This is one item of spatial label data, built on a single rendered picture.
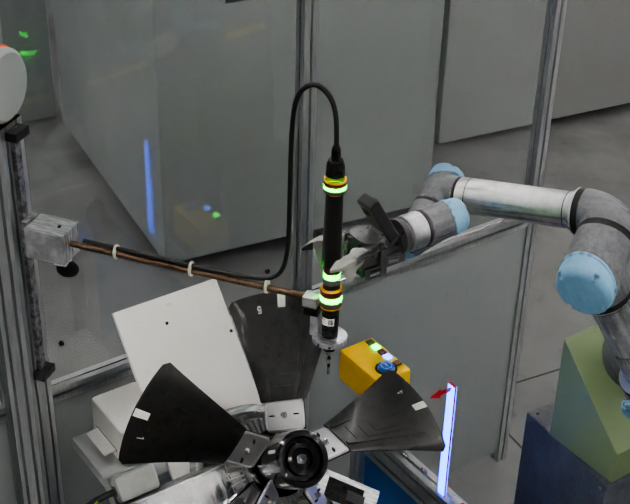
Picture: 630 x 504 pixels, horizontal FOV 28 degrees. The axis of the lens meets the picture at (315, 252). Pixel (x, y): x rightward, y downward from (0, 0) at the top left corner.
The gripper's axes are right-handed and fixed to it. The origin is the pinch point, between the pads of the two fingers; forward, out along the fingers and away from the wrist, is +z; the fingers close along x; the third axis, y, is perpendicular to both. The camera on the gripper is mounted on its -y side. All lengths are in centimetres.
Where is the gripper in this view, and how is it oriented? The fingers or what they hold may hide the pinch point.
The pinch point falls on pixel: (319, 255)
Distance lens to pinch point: 237.9
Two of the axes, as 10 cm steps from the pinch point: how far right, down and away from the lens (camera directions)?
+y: -0.2, 8.5, 5.3
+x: -5.7, -4.4, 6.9
